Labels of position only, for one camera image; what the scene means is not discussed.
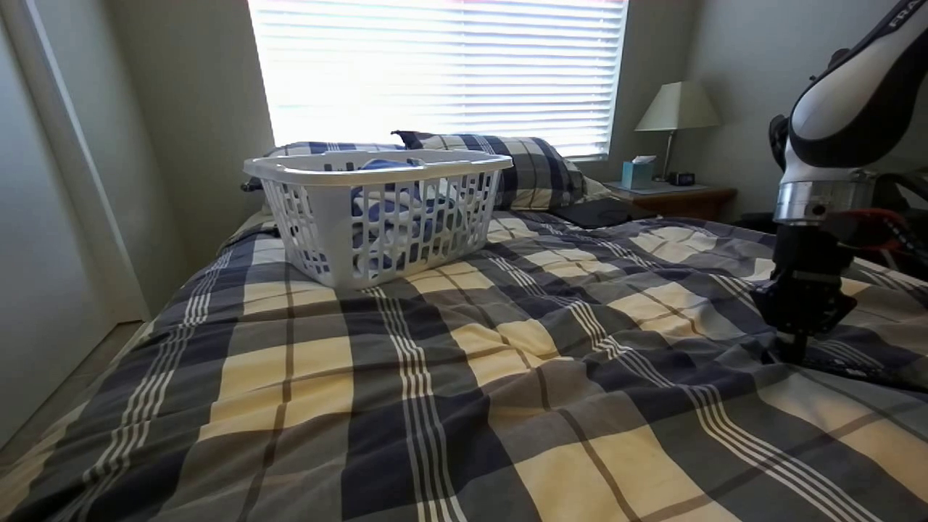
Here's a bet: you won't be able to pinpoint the teal tissue box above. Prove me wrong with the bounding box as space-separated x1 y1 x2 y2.
619 157 654 189

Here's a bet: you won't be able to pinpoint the plaid pillow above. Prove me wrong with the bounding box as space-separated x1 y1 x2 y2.
400 130 584 211

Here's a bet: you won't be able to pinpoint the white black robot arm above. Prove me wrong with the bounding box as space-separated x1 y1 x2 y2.
750 0 928 362

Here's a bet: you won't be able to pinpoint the white plastic laundry basket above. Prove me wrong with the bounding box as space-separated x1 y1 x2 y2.
242 147 511 291

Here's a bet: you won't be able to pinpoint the wooden nightstand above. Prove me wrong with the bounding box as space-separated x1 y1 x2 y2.
622 186 735 220

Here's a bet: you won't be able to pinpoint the blue clothes in basket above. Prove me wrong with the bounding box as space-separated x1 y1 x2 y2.
347 175 490 269

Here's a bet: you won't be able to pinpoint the beige table lamp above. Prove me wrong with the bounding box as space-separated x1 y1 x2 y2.
634 80 719 175

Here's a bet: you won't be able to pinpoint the white window blinds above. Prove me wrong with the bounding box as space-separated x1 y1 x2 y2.
245 0 629 157

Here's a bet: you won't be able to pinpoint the plaid bed comforter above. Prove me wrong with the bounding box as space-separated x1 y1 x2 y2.
0 214 928 522

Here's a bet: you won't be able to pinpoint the small black alarm clock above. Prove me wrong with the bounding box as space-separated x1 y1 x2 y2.
673 172 695 186

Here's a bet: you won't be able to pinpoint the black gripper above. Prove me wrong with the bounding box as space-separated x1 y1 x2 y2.
750 225 854 362

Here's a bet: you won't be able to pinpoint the black tv remote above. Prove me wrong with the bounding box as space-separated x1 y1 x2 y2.
814 341 883 376

